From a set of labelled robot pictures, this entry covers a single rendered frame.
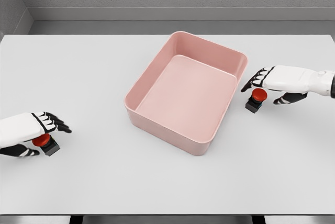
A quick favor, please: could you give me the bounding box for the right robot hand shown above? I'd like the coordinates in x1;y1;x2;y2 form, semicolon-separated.
240;64;319;105

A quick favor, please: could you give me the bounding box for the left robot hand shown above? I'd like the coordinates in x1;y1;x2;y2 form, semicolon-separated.
0;111;72;158

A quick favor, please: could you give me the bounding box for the pink rectangular basket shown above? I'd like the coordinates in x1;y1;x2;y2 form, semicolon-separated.
124;31;249;157

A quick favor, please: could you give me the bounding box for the red button industrial switch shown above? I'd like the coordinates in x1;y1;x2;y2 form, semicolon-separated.
244;87;269;114
31;133;61;157

